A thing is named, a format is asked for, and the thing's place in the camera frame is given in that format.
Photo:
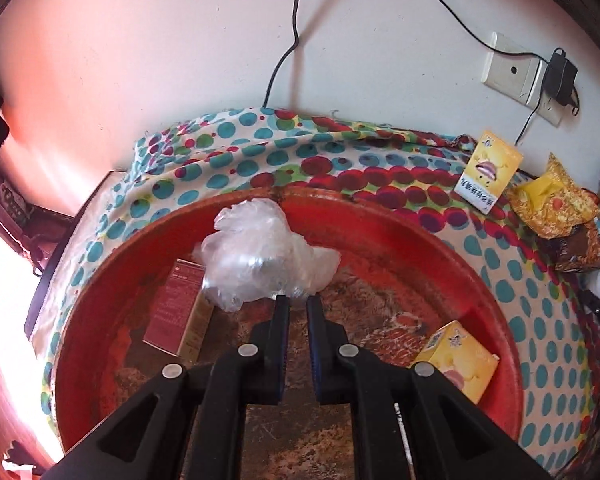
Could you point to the yellow snack packet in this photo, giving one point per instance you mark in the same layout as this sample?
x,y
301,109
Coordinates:
x,y
550,200

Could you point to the black power adapter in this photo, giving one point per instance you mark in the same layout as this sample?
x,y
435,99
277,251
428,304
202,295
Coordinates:
x,y
560,77

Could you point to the yellow cartoon carton box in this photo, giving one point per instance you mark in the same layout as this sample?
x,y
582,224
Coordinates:
x,y
487,170
460,360

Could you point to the beige underlay cloth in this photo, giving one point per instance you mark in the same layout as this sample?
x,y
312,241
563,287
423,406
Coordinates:
x,y
65,265

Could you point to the polka-dot cloth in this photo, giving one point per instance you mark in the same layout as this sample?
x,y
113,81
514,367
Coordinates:
x,y
330,160

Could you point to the clear plastic bag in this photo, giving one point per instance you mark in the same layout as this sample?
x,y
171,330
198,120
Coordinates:
x,y
260,255

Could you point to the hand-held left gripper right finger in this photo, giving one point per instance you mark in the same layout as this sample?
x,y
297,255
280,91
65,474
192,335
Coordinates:
x,y
316,340

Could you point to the round red tray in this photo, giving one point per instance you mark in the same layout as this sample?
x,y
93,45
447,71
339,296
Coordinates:
x,y
380,260

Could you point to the brown snack packet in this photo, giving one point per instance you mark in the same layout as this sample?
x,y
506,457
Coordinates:
x,y
575,250

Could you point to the white wall socket plate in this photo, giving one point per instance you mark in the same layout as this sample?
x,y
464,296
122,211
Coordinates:
x,y
550,110
510,67

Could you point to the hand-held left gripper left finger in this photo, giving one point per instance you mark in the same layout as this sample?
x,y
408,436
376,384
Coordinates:
x,y
279,340

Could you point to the dark red carton box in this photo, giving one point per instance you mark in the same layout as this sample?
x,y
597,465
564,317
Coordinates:
x,y
172,305

